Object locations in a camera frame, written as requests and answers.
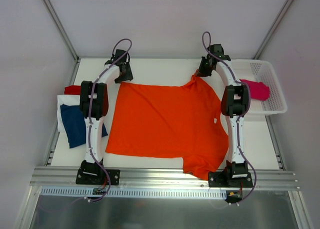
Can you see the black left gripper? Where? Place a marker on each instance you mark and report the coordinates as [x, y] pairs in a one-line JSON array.
[[124, 74]]

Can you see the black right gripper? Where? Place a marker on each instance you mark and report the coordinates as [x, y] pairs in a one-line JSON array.
[[204, 69]]

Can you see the orange t shirt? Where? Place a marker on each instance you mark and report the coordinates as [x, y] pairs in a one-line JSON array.
[[160, 121]]

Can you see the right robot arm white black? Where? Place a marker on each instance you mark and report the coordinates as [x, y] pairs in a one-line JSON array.
[[235, 103]]

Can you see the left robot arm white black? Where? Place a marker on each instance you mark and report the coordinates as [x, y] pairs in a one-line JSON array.
[[94, 105]]

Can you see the white plastic basket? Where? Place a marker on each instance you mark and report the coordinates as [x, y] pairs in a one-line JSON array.
[[261, 71]]

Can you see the red folded t shirt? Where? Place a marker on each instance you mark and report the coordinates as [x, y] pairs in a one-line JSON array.
[[72, 90]]

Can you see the pink t shirt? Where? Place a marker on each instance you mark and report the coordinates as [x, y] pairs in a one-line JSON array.
[[258, 90]]

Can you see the blue folded t shirt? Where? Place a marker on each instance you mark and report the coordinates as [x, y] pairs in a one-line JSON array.
[[74, 125]]

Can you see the left aluminium frame post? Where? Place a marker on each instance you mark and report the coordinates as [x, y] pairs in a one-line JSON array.
[[61, 30]]

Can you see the aluminium frame post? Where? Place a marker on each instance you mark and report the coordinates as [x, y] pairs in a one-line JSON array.
[[273, 28], [61, 30]]

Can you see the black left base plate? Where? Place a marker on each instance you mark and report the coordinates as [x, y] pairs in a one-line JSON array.
[[97, 177]]

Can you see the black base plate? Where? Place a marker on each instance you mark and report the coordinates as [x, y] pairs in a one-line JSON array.
[[220, 180], [97, 177]]

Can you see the right aluminium frame post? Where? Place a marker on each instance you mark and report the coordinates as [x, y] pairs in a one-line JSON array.
[[273, 28]]

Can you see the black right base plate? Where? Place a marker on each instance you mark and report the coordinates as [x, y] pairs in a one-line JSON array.
[[220, 180]]

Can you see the aluminium mounting rail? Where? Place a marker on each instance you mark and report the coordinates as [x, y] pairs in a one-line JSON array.
[[151, 178]]

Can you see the white slotted cable duct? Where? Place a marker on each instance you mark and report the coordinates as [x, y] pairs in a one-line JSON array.
[[134, 193]]

